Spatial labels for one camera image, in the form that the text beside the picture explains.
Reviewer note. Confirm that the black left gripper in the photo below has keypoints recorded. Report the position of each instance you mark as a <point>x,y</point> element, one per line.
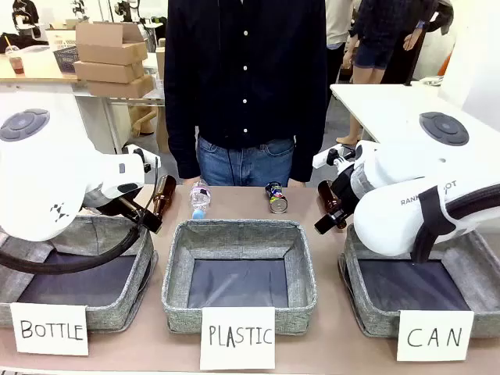
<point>131,209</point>

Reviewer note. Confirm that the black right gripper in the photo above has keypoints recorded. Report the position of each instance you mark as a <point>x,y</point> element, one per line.
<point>345,191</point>

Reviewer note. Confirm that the person's right forearm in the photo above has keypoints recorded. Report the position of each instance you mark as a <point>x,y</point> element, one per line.
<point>181,136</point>

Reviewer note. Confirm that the person's left forearm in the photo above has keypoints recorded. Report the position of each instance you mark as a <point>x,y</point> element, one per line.
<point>310,136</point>

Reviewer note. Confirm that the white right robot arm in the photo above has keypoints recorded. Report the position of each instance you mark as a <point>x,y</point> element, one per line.
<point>390,218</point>

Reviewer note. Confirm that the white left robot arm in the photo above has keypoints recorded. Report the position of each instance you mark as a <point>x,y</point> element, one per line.
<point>39,176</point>

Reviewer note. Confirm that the dark blue drink can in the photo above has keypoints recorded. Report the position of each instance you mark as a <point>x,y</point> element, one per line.
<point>276,197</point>

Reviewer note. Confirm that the grey fabric basket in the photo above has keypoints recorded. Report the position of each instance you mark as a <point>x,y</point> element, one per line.
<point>117,308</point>
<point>375,320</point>
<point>238,234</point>

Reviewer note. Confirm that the white paper sign CAN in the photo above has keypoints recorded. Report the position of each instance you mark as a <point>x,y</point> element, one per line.
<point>434,336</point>

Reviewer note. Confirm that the brown glass bottle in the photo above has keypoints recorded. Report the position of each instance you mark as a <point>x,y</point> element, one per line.
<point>327,197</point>
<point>164,193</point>

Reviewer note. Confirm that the clear plastic water bottle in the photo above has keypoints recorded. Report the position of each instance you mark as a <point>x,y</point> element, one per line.
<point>200,197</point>

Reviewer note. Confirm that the mannequin leg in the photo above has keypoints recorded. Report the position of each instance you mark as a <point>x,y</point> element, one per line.
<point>142,121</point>

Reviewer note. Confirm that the flat cardboard box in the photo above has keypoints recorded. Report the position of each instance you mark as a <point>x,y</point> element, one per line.
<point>121,88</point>
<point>107,72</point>

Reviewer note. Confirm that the white paper sign PLASTIC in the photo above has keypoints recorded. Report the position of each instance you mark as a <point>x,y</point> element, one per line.
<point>237,338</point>

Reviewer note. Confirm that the white paper sign BOTTLE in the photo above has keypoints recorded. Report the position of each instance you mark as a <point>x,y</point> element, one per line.
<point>50,329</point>

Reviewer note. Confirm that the person in dark shirt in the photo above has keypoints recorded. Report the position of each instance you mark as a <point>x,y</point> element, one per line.
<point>245,78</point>

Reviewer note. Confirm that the open cardboard box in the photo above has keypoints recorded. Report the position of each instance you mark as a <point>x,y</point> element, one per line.
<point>109,45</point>

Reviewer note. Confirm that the black plastic crate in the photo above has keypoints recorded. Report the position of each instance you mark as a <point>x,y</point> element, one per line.
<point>66,58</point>

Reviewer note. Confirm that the wooden table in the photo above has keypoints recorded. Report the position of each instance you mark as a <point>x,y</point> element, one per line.
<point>39,74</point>

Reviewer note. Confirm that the mannequin in plaid shirt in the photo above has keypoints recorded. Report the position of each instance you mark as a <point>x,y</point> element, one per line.
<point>379,35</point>

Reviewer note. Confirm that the bystander in white shirt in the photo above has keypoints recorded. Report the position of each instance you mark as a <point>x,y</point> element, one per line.
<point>338,27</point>

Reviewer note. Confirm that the white plastic crate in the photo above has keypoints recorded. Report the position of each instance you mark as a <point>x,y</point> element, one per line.
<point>60,39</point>

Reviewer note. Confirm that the plastic cup with drink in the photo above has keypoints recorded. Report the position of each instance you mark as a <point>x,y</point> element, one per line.
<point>15,62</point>

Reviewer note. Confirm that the black bag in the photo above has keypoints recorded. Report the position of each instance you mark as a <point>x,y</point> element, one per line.
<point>19,41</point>

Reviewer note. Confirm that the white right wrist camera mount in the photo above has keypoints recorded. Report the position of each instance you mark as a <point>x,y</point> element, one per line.
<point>332,156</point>

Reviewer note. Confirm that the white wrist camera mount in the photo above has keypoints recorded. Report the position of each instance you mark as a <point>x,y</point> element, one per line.
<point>137,153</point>
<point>332,156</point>

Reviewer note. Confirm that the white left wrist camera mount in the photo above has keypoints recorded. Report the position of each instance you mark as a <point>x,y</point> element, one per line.
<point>137,153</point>

